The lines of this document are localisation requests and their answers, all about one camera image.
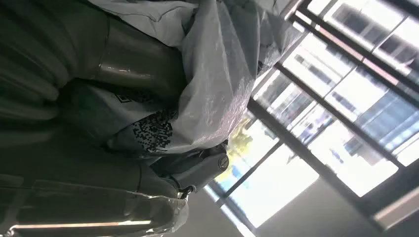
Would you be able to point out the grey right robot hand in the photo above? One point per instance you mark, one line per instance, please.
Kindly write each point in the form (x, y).
(137, 62)

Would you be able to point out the dark-framed window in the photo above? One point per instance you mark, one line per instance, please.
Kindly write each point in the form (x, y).
(294, 144)

